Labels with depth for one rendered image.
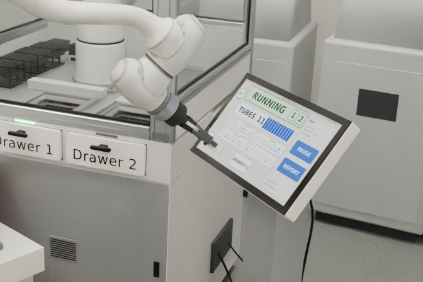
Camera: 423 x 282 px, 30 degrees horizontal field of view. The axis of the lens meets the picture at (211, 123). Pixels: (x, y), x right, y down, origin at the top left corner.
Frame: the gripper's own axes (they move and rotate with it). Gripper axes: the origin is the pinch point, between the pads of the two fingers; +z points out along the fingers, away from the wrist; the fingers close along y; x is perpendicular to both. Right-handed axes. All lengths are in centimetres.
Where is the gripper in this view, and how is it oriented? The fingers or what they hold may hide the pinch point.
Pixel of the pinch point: (214, 144)
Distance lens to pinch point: 237.4
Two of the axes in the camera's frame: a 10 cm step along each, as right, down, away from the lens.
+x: -5.9, 8.0, -0.6
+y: -5.0, -3.0, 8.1
